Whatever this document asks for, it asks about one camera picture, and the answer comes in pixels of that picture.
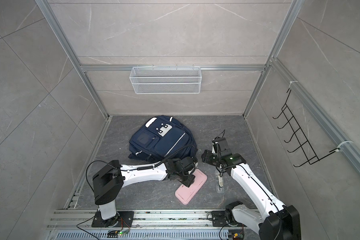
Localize pink pencil case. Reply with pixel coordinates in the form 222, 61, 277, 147
175, 169, 208, 205

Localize navy blue student backpack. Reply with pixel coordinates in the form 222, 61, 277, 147
129, 115, 198, 163

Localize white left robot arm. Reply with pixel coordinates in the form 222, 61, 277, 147
91, 157, 198, 221

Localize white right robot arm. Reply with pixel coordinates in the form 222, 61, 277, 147
202, 137, 302, 240

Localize clear plastic ruler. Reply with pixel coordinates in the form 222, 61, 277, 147
215, 170, 225, 193

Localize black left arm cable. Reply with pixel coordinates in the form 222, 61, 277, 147
85, 144, 197, 193

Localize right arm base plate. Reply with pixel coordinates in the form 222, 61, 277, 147
207, 210, 238, 227

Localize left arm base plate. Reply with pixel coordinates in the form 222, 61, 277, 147
91, 211, 135, 228

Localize black wire hook rack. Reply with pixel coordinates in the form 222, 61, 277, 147
272, 89, 341, 168

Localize white wire mesh basket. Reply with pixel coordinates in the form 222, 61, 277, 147
130, 66, 202, 94

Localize slotted aluminium floor rail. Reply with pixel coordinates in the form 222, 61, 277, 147
46, 209, 259, 240

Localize aluminium frame rails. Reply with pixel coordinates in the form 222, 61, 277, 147
36, 1, 360, 175

